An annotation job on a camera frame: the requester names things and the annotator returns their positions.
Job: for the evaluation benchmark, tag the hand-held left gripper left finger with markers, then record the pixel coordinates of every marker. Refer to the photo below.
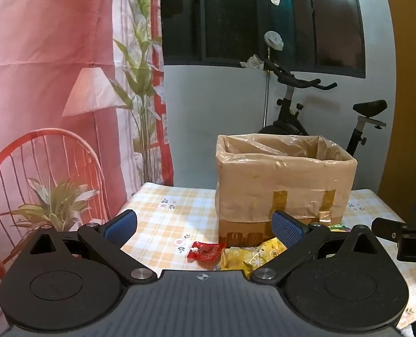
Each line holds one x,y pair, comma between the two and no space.
122,230

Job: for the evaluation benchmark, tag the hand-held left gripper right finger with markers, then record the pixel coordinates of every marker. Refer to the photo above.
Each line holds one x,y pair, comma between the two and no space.
285,230

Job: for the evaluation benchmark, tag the cardboard box with plastic liner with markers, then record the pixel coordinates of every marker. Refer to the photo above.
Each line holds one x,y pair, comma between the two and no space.
281,186

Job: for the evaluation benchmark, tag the red snack packet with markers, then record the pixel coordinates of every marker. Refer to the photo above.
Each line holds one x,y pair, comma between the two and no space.
204,251

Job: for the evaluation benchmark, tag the green snack packet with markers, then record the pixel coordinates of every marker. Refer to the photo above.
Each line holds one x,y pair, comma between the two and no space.
338,228

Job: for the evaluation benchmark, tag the pale yellow printed snack packet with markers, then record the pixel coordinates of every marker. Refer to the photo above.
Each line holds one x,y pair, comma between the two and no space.
241,258

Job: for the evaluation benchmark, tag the yellow checked tablecloth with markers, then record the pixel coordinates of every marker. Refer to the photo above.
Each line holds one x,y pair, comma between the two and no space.
180,210

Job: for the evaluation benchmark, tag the wooden door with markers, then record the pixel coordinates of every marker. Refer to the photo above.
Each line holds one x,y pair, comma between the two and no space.
411,112

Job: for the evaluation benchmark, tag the black exercise bike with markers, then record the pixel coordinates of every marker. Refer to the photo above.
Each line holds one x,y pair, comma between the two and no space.
292,112

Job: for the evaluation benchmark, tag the white crumpled cloth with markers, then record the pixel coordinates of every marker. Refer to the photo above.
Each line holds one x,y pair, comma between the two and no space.
253,62

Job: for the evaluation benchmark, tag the white cap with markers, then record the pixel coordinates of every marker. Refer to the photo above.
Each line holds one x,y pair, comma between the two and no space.
274,39

